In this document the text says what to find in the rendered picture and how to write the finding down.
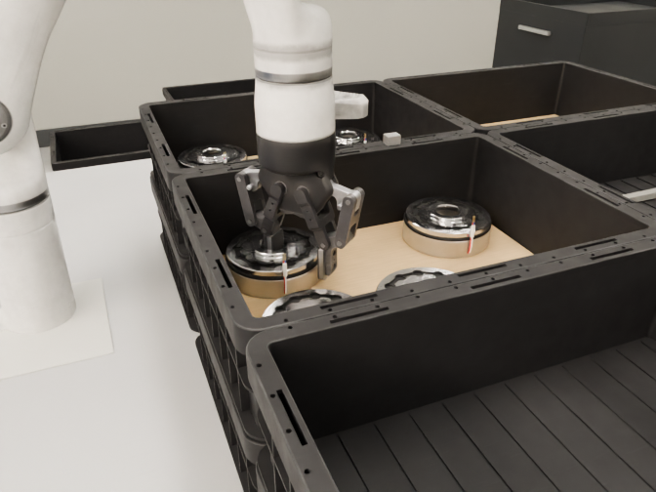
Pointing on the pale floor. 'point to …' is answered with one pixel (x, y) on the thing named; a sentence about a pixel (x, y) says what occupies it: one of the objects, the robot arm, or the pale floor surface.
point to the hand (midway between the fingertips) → (300, 257)
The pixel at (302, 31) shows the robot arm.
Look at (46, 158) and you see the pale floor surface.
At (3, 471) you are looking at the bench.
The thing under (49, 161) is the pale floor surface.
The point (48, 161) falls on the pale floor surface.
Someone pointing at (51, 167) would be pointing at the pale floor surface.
